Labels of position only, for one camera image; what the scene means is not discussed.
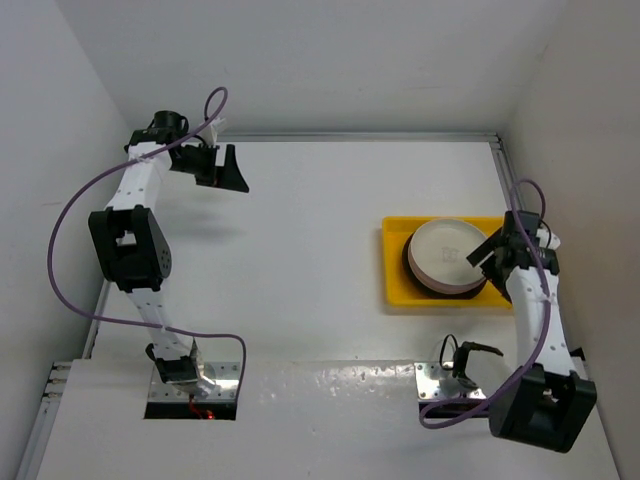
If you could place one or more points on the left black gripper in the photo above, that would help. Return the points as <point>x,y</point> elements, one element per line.
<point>226,176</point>

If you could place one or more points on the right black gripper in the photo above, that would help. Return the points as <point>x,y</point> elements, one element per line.
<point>480,253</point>

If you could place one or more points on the cream plastic plate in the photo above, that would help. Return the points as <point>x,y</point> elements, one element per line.
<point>448,232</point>

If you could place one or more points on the purple plastic plate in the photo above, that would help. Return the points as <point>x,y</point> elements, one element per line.
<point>444,270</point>

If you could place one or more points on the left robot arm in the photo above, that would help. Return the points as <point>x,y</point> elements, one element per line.
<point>132,250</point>

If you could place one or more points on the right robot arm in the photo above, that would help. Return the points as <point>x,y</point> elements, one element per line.
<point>546,402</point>

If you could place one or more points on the yellow plastic bin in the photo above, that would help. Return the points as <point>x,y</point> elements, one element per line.
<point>395,230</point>

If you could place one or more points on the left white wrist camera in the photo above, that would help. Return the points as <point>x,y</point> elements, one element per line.
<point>211,133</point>

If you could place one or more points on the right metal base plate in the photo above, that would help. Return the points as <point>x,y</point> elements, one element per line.
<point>434,382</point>

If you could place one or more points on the metal base plate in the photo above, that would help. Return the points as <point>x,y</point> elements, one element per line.
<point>219,385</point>
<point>434,382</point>

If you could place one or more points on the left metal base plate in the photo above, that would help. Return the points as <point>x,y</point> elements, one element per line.
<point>219,385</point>

